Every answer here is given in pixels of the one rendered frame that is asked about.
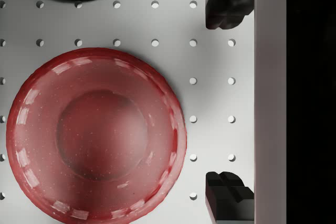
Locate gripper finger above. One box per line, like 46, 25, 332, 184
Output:
205, 0, 255, 30
205, 171, 255, 224

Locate red plate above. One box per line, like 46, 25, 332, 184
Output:
5, 47, 188, 224

